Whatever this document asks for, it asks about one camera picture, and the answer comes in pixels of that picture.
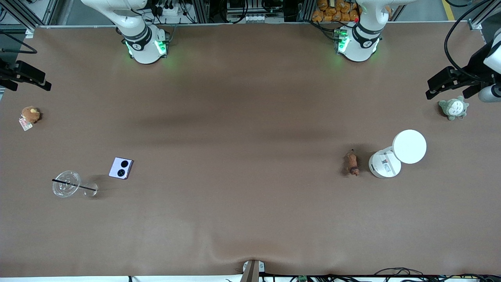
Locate brown lion statue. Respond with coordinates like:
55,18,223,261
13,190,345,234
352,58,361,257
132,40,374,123
344,149,360,176

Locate lilac flip phone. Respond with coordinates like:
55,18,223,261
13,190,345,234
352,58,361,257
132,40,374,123
108,157,134,180

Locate grey totoro plush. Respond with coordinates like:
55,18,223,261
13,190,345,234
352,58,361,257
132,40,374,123
438,96,469,121

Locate brown plush toy with tag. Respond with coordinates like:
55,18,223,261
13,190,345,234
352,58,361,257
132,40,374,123
19,106,41,132

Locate white round lid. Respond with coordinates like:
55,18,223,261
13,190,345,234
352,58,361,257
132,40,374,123
392,130,427,165

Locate clear plastic cup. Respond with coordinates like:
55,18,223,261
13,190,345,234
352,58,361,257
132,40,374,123
52,170,99,198

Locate black straw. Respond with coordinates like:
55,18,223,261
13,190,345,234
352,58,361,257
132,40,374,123
52,179,97,192

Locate orange snack packets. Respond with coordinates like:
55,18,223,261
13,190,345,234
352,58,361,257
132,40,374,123
312,0,360,23

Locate white power strip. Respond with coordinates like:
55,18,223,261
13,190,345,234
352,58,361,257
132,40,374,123
151,0,184,16

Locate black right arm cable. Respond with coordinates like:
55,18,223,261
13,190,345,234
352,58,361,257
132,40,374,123
0,29,38,54

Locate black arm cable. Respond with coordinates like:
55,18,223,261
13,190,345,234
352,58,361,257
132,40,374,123
444,0,494,81
0,29,38,54

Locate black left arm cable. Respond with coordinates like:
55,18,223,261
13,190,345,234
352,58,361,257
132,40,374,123
444,0,494,81

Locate aluminium frame post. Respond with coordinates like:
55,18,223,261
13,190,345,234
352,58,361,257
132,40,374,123
0,0,59,30
468,0,501,30

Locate black floor cables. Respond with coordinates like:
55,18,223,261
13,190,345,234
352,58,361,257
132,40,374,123
376,268,501,282

